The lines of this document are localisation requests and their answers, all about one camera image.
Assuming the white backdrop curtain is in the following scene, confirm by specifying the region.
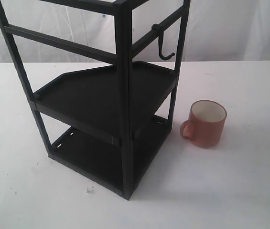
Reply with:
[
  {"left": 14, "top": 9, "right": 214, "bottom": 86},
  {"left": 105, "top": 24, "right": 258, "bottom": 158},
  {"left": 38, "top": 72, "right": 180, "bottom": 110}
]
[{"left": 0, "top": 0, "right": 270, "bottom": 62}]

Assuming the black metal hook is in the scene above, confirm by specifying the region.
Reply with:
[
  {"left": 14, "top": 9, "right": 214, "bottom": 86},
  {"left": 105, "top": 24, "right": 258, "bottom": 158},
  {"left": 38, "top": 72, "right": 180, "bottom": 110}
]
[{"left": 151, "top": 24, "right": 175, "bottom": 61}]

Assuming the terracotta ceramic mug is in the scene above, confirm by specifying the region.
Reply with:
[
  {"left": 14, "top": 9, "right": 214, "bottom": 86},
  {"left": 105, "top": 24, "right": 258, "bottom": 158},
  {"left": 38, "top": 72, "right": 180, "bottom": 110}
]
[{"left": 180, "top": 100, "right": 227, "bottom": 148}]

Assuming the black metal shelf rack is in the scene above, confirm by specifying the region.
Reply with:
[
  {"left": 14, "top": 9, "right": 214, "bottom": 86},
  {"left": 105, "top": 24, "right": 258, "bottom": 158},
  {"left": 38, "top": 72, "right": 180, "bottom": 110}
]
[{"left": 0, "top": 0, "right": 190, "bottom": 199}]

